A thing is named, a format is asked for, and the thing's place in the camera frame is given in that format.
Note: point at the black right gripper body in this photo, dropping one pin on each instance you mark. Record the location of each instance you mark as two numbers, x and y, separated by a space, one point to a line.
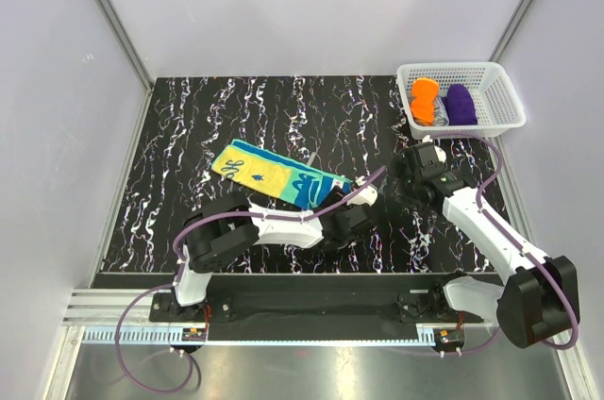
406 186

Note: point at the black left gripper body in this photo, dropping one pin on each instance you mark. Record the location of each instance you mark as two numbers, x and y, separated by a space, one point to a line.
343 209

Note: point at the orange and grey towel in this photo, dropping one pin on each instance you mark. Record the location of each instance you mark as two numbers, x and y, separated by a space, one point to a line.
424 92

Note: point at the teal and blue towel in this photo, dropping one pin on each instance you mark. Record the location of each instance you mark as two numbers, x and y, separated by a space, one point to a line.
276 176

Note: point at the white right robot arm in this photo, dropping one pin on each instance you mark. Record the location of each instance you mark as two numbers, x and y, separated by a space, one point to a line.
538 297

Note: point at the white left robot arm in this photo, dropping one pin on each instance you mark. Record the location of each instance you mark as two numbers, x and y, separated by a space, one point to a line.
225 228

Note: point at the white blue rolled towel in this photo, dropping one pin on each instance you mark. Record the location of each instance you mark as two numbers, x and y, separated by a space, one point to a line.
440 116

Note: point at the white plastic basket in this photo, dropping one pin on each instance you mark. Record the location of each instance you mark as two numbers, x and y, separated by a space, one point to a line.
477 98

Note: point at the purple rolled towel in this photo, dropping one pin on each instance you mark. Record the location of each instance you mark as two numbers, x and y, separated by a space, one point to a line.
460 106

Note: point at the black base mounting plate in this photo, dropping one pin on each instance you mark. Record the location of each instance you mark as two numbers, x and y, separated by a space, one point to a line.
407 298

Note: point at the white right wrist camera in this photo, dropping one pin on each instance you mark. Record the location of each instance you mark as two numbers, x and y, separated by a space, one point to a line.
440 153

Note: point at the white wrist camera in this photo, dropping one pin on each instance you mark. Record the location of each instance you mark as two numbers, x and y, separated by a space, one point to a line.
368 195
440 153

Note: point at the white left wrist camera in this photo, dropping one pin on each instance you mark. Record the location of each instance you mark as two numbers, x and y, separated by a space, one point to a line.
368 195

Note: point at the aluminium frame rail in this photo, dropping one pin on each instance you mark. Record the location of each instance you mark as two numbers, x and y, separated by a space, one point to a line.
105 307

